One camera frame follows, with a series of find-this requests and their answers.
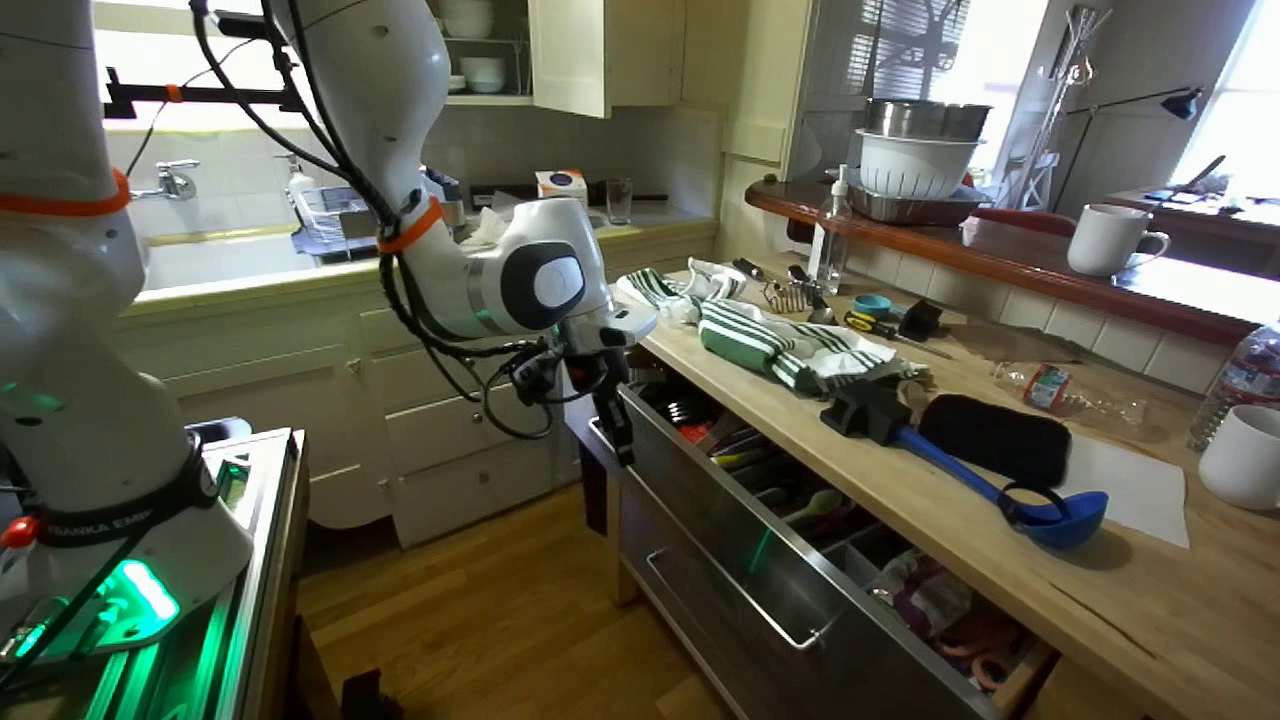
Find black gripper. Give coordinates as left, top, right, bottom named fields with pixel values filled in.
left=569, top=325, right=645, bottom=473

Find white green striped towel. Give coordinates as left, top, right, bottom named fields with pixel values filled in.
left=622, top=264, right=900, bottom=402

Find steel fronted cabinet drawer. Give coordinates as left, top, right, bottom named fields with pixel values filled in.
left=605, top=375, right=1063, bottom=720

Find cream cabinet door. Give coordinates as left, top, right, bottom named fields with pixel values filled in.
left=524, top=0, right=692, bottom=120

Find grey cutlery tray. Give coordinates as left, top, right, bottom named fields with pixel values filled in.
left=658, top=391, right=964, bottom=605

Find black crumpled cloth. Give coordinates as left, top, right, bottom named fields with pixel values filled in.
left=817, top=368, right=912, bottom=449

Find clear pump soap bottle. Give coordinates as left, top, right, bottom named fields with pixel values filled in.
left=803, top=161, right=859, bottom=307

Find teal measuring cup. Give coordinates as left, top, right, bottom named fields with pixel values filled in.
left=849, top=289, right=904, bottom=337

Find small black cup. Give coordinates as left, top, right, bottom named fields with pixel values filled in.
left=895, top=297, right=947, bottom=340

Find cream lower cabinets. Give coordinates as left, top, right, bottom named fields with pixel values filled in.
left=113, top=216, right=715, bottom=554

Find black pouch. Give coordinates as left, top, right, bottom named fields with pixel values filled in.
left=916, top=391, right=1075, bottom=491

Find sink soap bottle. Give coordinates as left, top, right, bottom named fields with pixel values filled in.
left=276, top=166, right=334, bottom=231

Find blue ladle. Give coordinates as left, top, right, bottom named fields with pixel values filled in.
left=887, top=419, right=1113, bottom=554

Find stainless steel bowl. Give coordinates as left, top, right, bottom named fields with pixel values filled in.
left=855, top=93, right=997, bottom=145

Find clear plastic bag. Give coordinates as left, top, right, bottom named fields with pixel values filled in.
left=997, top=347, right=1152, bottom=431

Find wooden ledge shelf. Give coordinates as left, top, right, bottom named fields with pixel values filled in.
left=742, top=175, right=1280, bottom=353

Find white ceramic mug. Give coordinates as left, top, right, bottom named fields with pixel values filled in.
left=1063, top=202, right=1175, bottom=281
left=1192, top=402, right=1280, bottom=517

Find white paper sheet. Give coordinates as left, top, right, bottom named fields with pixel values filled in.
left=1058, top=431, right=1192, bottom=554

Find white coat rack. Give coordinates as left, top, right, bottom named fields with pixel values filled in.
left=1004, top=0, right=1118, bottom=211

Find clear plastic water bottle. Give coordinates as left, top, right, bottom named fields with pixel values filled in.
left=1180, top=325, right=1280, bottom=454

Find black desk lamp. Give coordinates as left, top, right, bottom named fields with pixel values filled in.
left=1063, top=83, right=1207, bottom=205

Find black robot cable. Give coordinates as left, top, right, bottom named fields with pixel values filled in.
left=185, top=0, right=598, bottom=445

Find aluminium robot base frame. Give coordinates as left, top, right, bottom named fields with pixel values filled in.
left=0, top=414, right=314, bottom=720

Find wall faucet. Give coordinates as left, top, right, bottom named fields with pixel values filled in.
left=132, top=158, right=209, bottom=210

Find black camera mount rod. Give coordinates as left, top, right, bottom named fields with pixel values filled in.
left=101, top=62, right=314, bottom=120

